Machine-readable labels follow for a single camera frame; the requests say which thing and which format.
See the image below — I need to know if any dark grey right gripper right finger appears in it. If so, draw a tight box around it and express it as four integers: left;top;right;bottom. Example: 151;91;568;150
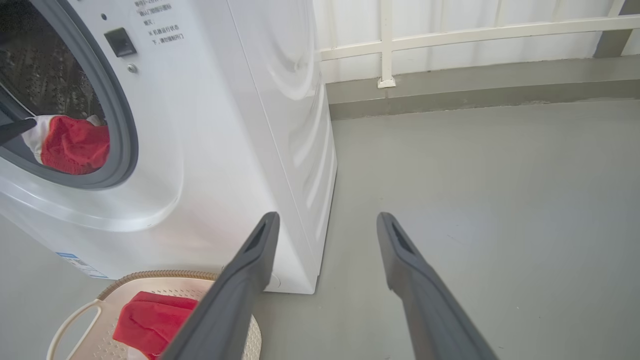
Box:
376;212;500;360

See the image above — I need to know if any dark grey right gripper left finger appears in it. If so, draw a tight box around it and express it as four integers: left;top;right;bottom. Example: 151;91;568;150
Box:
159;211;281;360

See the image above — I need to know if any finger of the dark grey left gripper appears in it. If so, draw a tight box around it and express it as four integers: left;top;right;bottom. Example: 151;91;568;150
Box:
0;84;25;123
0;117;38;146

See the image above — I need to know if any red and white garment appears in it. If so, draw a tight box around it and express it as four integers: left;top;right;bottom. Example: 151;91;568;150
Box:
22;114;111;176

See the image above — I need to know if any steel washing machine drum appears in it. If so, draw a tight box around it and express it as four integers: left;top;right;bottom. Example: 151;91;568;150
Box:
0;0;107;122

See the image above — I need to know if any grey rubber door gasket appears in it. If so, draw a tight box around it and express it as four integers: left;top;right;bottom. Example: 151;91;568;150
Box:
0;0;139;191

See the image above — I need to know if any black door lock socket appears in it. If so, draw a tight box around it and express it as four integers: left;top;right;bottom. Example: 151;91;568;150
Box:
104;27;137;58

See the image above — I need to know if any cream perforated laundry basket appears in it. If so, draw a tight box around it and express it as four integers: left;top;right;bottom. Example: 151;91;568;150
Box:
46;270;262;360

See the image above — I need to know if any white washing machine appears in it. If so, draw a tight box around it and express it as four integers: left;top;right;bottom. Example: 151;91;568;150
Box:
0;0;338;295

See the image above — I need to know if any blue energy label sticker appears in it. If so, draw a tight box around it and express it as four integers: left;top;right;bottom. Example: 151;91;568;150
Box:
55;251;109;280

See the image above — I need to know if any white metal railing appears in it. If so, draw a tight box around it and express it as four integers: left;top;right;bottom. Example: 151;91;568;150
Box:
319;0;640;89

